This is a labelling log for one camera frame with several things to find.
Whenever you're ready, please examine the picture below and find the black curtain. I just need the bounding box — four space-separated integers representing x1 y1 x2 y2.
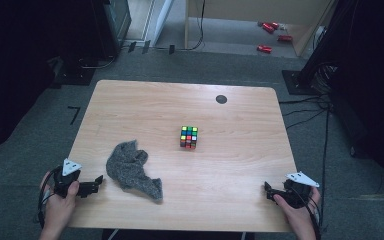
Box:
0 0 98 158
329 0 384 188

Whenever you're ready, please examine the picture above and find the right hand-held gripper cable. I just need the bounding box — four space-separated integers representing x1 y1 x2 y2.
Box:
293 189 324 239

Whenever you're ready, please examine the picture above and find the white board panel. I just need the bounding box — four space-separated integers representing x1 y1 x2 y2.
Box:
153 0 175 48

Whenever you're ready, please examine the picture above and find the black hanging cable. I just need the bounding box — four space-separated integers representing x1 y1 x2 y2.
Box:
166 0 207 52

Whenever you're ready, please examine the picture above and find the person's left hand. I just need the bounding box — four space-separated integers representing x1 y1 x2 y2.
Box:
40 170 80 230

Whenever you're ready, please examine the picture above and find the black stand base plate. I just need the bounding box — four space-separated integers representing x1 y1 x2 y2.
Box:
50 57 96 88
281 69 319 96

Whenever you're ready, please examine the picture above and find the white wall socket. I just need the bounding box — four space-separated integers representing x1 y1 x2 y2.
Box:
313 25 326 44

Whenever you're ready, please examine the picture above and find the grey fuzzy cloth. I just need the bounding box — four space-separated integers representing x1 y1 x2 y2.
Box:
105 139 164 202

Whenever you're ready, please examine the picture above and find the long black floor cable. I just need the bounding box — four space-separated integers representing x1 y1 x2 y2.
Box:
317 106 331 234

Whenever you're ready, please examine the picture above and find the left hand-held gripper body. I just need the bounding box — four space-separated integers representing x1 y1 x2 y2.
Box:
53 158 93 198

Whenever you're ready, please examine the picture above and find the dark cabinet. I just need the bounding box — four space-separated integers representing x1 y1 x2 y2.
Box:
91 0 133 59

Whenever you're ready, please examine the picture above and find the tangled cable bundle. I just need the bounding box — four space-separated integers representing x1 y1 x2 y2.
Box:
313 63 338 96

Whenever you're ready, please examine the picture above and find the multicoloured puzzle cube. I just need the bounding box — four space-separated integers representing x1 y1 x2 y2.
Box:
179 125 199 150

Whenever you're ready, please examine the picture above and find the black tape corner mark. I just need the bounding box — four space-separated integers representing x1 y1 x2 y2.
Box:
67 105 81 126

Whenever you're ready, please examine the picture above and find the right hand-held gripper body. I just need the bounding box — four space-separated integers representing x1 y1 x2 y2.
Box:
281 171 320 210

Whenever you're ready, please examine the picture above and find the left hand-held gripper cable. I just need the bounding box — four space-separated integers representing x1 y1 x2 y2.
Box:
37 168 57 231

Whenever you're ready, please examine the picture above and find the hand-held gripper cable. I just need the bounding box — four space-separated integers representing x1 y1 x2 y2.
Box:
293 189 324 239
37 168 57 231

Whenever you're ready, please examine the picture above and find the black stand pole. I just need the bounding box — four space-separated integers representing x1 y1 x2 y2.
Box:
298 0 351 88

